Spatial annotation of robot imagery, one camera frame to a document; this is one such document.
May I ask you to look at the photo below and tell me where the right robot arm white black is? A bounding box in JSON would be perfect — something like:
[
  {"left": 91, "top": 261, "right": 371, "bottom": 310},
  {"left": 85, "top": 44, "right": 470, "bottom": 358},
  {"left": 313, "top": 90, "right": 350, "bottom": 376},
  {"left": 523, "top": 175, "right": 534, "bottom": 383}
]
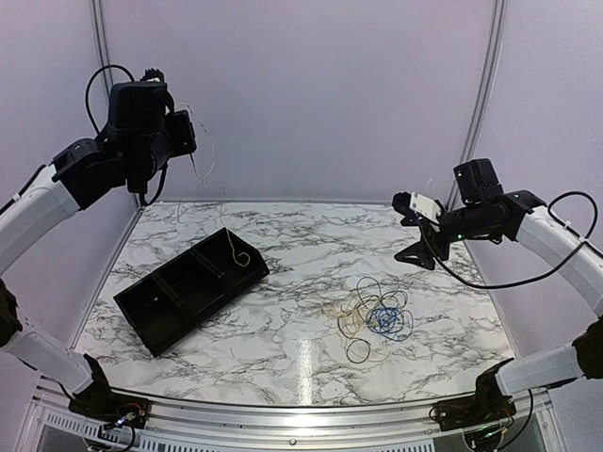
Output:
[{"left": 392, "top": 158, "right": 602, "bottom": 404}]

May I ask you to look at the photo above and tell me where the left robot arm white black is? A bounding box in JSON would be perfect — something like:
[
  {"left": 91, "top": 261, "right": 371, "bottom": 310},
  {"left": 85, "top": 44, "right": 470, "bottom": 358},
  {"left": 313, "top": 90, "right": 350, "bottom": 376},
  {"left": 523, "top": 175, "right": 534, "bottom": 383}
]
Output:
[{"left": 1, "top": 75, "right": 196, "bottom": 407}]

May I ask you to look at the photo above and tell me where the black compartment tray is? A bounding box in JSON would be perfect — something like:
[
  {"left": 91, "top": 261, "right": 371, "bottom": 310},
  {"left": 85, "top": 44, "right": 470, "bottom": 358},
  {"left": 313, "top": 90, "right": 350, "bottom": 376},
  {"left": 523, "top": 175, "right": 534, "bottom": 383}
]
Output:
[{"left": 114, "top": 228, "right": 269, "bottom": 357}]

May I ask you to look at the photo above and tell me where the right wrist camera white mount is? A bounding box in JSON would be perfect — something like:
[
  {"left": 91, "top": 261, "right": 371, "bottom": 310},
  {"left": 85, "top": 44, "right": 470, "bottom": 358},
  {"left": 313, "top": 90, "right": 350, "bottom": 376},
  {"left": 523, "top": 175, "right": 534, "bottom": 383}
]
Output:
[{"left": 392, "top": 192, "right": 444, "bottom": 226}]

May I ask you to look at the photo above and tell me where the blue cable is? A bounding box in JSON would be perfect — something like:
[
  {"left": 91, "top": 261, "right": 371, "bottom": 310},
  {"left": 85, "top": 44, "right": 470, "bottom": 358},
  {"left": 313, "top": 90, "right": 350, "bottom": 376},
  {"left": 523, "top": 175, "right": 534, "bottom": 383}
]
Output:
[{"left": 365, "top": 305, "right": 414, "bottom": 343}]

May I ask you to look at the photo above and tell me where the left aluminium corner post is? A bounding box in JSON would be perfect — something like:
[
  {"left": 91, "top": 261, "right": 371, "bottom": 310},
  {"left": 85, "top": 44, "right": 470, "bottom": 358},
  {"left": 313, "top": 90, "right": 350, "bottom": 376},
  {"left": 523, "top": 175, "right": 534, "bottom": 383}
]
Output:
[{"left": 87, "top": 1, "right": 148, "bottom": 207}]

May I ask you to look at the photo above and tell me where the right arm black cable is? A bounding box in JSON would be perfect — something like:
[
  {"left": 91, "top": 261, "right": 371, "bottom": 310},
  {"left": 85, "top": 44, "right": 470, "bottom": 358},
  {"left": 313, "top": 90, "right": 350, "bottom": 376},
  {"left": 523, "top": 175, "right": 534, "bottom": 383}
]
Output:
[{"left": 437, "top": 190, "right": 599, "bottom": 290}]

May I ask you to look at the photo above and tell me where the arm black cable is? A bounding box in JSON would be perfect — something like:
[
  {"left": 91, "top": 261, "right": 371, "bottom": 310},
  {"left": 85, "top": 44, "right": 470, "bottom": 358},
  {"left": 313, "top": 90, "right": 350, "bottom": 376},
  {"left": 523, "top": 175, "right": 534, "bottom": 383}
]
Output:
[
  {"left": 437, "top": 190, "right": 599, "bottom": 290},
  {"left": 0, "top": 64, "right": 169, "bottom": 216}
]

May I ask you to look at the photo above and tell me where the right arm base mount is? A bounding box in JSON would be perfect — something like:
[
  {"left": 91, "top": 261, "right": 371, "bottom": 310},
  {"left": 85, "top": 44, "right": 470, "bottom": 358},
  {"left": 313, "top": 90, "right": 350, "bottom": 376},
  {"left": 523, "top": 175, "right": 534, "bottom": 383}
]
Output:
[{"left": 429, "top": 360, "right": 516, "bottom": 431}]

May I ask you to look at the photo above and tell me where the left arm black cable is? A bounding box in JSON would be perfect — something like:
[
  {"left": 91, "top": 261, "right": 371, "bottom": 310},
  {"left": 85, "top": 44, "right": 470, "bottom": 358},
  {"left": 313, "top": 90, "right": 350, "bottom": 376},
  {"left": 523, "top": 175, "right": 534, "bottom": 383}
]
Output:
[{"left": 0, "top": 64, "right": 169, "bottom": 216}]

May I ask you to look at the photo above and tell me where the aluminium front frame rail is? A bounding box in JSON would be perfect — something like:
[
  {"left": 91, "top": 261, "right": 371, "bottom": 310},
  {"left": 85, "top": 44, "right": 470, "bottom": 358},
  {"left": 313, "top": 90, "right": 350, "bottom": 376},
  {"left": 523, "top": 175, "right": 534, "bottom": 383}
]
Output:
[{"left": 13, "top": 378, "right": 567, "bottom": 451}]

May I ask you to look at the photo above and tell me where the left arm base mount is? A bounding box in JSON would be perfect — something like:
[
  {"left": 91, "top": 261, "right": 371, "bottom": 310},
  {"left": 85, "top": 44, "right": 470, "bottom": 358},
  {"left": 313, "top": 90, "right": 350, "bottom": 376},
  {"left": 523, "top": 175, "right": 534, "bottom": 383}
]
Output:
[{"left": 69, "top": 385, "right": 151, "bottom": 428}]

